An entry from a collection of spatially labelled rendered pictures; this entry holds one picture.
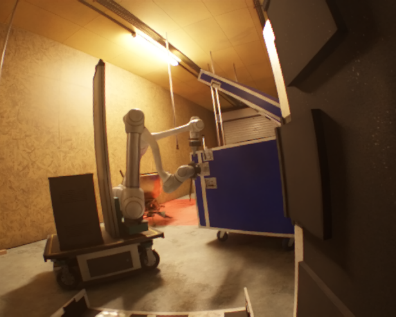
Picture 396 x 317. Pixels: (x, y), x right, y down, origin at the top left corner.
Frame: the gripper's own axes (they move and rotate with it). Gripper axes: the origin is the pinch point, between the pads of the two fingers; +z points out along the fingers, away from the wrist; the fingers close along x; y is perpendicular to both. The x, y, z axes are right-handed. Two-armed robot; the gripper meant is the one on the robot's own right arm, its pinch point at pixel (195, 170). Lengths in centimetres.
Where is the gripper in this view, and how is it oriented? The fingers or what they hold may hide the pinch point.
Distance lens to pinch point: 207.5
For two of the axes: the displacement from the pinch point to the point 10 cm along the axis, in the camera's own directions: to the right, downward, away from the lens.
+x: 1.2, 9.9, -0.4
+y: -9.5, 1.3, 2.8
